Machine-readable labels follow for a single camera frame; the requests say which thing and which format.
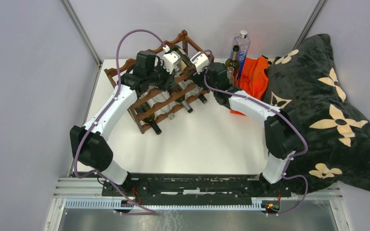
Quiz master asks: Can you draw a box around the orange cloth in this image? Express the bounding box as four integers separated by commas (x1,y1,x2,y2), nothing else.
236,56,269,100

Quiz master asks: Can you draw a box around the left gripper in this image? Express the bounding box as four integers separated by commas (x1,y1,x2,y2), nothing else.
147,61,177,92

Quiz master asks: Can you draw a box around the dark wine bottle brown label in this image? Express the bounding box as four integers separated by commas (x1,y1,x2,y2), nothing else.
165,45,197,77

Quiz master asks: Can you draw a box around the blue square glass bottle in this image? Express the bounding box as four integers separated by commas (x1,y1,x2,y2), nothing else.
233,30,251,80

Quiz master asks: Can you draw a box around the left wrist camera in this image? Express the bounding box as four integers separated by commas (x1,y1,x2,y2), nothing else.
162,51,181,74

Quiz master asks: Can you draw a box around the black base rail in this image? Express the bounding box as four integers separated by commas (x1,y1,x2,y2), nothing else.
119,173,291,208

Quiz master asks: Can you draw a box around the tall clear glass bottle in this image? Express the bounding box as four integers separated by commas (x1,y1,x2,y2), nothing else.
150,93,175,120

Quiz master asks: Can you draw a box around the dark green wine bottle labelled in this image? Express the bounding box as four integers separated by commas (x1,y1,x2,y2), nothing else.
135,102,162,135

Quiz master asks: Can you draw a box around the brown wooden wine rack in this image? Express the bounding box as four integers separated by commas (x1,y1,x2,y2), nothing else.
104,30,210,134

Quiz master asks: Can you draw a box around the left aluminium corner post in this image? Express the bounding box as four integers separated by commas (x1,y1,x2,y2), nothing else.
60,0,102,67

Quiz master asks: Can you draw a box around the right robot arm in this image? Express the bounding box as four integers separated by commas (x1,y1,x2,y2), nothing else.
191,62,308,196

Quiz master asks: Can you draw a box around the black floral blanket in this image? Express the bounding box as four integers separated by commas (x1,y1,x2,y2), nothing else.
262,34,370,194

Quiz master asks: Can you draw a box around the right aluminium corner post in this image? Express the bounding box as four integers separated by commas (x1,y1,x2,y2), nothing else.
293,0,328,49

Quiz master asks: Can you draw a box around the aluminium corner post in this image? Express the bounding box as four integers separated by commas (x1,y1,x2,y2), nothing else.
293,0,328,49
60,0,102,67

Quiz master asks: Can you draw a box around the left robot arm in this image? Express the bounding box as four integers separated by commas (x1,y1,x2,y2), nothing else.
70,51,181,196

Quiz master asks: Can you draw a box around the dark wine bottle silver neck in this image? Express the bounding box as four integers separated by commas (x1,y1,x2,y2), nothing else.
225,45,240,73

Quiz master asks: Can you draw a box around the small clear glass bottle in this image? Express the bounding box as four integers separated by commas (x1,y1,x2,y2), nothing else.
226,66,235,85

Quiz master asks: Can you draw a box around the clear square bottle black cap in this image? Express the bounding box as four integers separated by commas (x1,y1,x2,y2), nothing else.
185,85,208,104

